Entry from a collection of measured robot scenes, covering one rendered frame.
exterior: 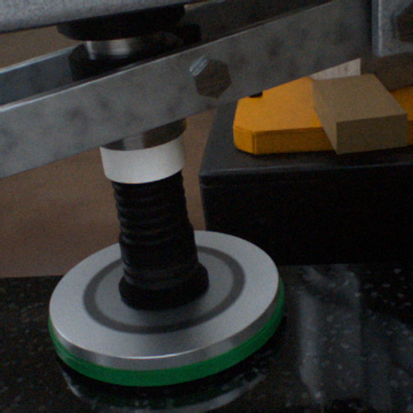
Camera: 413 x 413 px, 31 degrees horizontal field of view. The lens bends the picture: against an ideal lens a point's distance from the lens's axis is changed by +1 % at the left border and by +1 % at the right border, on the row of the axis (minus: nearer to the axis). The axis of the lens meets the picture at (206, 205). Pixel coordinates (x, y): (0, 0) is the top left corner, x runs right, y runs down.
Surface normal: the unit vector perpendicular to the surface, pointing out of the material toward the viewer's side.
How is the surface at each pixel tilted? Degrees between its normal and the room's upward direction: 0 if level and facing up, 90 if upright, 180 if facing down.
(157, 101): 90
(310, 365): 0
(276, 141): 90
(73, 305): 0
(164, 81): 90
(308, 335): 0
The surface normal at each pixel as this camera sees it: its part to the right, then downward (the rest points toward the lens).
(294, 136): -0.10, 0.45
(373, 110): -0.11, -0.89
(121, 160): -0.42, 0.44
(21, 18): 0.27, 0.71
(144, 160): 0.15, 0.42
